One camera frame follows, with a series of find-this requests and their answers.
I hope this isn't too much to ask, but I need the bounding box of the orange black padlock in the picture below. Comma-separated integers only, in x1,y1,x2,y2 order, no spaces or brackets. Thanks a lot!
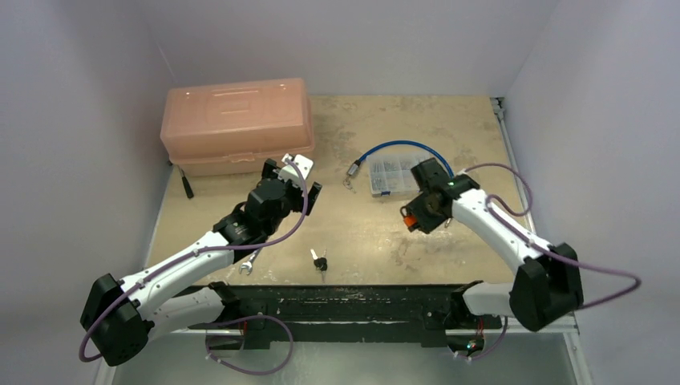
402,213,418,232

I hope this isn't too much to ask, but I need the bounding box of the blue cable lock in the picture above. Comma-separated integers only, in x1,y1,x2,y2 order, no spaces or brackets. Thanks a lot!
346,140,455,179

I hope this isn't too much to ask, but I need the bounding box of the black-headed key bunch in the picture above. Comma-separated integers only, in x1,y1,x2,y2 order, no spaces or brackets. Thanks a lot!
310,249,328,284

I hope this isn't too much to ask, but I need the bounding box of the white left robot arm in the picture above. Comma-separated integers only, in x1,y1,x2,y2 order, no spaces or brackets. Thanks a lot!
78,154,322,367

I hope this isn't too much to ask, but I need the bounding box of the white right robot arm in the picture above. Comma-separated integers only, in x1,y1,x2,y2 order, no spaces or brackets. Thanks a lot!
400,159,584,331

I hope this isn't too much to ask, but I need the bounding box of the clear plastic screw organizer box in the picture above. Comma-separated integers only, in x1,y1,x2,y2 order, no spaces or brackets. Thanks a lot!
364,152,431,197

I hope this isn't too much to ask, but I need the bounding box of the orange plastic toolbox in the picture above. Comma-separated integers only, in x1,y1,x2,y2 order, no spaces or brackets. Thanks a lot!
160,78,315,176

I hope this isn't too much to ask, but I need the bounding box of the silver open-end wrench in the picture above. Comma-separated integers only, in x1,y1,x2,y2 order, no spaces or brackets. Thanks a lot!
239,249,262,275

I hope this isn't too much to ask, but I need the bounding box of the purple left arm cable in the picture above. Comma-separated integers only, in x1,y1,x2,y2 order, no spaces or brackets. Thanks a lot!
78,159,310,363

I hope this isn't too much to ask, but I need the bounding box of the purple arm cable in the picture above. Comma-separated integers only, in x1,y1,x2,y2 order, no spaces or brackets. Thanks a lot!
462,162,642,310
78,159,310,363

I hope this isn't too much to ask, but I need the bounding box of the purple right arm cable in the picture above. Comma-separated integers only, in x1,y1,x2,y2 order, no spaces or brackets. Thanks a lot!
462,162,642,310

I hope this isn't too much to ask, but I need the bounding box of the black-handled tool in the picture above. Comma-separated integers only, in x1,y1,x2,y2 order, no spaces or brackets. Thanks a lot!
177,166,195,200

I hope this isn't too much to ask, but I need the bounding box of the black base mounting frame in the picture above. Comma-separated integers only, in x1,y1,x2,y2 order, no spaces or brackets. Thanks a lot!
203,282,503,350

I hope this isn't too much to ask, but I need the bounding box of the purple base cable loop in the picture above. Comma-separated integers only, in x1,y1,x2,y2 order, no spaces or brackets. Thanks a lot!
204,313,295,376

